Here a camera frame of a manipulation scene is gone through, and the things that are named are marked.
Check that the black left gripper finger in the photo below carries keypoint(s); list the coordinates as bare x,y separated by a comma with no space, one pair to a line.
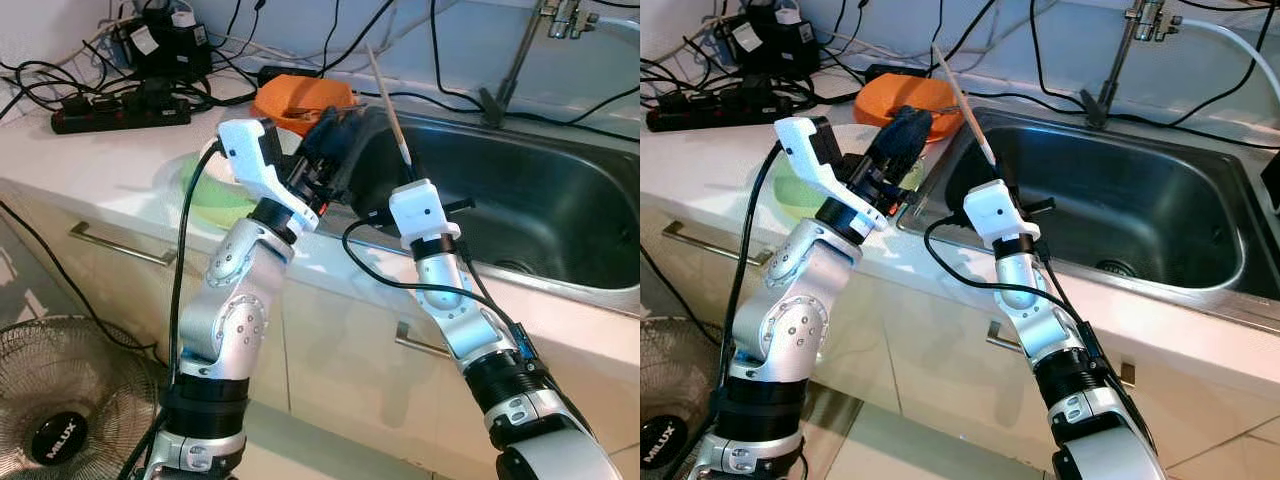
320,135
350,138
887,138
918,140

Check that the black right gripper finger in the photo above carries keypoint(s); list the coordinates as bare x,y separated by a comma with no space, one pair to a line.
412,172
1006,173

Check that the light green plate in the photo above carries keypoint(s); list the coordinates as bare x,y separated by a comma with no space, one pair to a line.
800,200
215,205

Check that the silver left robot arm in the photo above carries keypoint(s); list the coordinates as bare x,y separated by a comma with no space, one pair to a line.
225,330
790,330

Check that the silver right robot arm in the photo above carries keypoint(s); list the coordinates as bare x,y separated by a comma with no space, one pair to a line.
470,330
1045,330

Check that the orange bowl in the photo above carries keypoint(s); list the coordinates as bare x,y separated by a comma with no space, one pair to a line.
890,98
290,100

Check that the stainless steel sink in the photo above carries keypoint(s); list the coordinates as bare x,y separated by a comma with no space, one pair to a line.
1120,210
520,200

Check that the black power adapter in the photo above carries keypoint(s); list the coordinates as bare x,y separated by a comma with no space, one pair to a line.
170,50
765,45

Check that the black power strip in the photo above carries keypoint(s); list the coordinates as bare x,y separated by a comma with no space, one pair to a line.
120,115
710,115

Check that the white sink counter cabinet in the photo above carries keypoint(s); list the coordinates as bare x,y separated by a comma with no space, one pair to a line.
920,370
340,390

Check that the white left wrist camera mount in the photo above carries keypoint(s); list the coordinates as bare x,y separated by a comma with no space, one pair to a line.
810,150
245,150

